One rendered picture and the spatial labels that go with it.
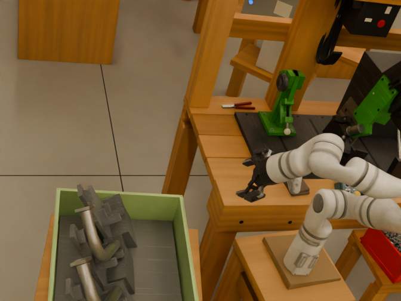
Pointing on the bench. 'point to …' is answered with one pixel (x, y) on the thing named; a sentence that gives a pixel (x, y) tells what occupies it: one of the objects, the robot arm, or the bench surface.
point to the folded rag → (301, 189)
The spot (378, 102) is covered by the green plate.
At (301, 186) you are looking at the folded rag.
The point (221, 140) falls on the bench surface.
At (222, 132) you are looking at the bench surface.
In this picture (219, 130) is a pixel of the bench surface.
